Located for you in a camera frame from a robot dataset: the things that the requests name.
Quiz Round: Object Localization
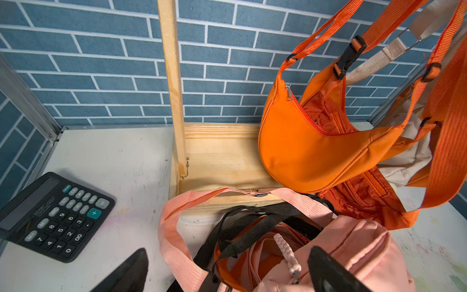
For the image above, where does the orange bag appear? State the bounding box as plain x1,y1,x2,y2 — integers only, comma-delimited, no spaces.
259,1,467,193
381,1,467,209

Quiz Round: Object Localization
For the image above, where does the black desk calculator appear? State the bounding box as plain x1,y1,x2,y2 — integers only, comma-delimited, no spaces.
1,172,116,264

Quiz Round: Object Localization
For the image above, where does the wooden hanging rack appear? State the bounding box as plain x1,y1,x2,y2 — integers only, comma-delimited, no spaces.
158,1,280,199

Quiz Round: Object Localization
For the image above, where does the beige sling bag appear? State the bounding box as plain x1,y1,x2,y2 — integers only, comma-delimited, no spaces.
345,1,467,206

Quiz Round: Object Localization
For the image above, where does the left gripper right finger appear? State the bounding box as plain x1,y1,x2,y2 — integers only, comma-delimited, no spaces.
307,246,371,292

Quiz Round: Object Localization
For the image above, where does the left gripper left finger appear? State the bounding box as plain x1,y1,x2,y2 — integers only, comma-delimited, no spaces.
91,248,148,292

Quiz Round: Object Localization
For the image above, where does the large pink sling bag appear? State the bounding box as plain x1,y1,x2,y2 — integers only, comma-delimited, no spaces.
214,217,321,292

